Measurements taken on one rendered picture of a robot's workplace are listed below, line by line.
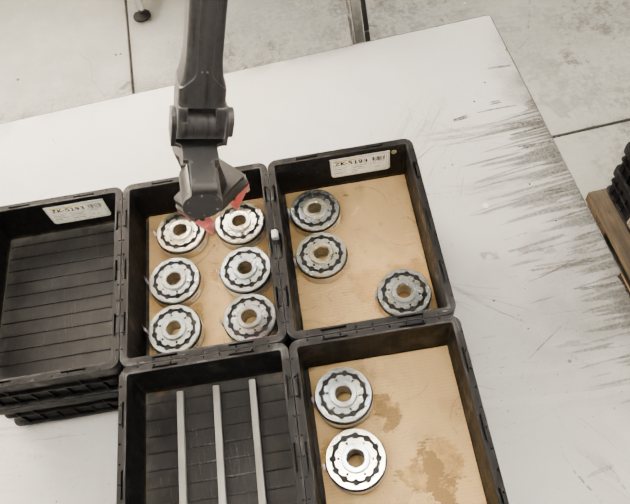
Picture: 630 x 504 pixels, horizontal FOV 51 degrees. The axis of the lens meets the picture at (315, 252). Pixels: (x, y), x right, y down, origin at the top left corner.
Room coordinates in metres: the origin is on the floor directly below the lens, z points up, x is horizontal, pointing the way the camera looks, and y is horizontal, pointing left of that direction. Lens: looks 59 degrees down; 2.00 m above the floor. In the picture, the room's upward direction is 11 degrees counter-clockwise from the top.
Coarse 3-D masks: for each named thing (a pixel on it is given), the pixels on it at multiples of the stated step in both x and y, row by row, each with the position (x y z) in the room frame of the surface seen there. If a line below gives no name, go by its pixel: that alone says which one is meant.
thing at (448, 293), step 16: (368, 144) 0.86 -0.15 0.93; (384, 144) 0.85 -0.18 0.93; (400, 144) 0.84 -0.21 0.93; (288, 160) 0.86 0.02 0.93; (304, 160) 0.85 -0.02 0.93; (416, 160) 0.79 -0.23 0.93; (272, 176) 0.82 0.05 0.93; (416, 176) 0.76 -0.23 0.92; (272, 192) 0.78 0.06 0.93; (272, 208) 0.75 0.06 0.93; (432, 224) 0.64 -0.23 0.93; (432, 240) 0.61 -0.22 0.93; (288, 288) 0.57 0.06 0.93; (448, 288) 0.50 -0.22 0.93; (288, 304) 0.54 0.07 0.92; (448, 304) 0.47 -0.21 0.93; (288, 320) 0.50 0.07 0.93; (368, 320) 0.47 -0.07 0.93; (384, 320) 0.47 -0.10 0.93; (400, 320) 0.46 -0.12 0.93; (304, 336) 0.47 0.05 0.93
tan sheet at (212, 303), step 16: (240, 224) 0.79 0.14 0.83; (208, 240) 0.77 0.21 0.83; (160, 256) 0.75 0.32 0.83; (208, 256) 0.73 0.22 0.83; (224, 256) 0.72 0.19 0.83; (208, 272) 0.69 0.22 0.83; (208, 288) 0.66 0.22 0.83; (224, 288) 0.65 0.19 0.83; (272, 288) 0.63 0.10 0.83; (192, 304) 0.63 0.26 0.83; (208, 304) 0.62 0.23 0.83; (224, 304) 0.61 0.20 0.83; (208, 320) 0.59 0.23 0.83; (208, 336) 0.55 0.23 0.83; (224, 336) 0.54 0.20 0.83
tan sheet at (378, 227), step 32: (352, 192) 0.82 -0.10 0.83; (384, 192) 0.80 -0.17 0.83; (352, 224) 0.74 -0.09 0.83; (384, 224) 0.72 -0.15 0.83; (416, 224) 0.71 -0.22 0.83; (320, 256) 0.68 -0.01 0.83; (352, 256) 0.66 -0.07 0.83; (384, 256) 0.65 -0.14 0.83; (416, 256) 0.63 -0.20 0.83; (320, 288) 0.61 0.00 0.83; (352, 288) 0.59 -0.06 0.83; (320, 320) 0.54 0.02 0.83; (352, 320) 0.52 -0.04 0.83
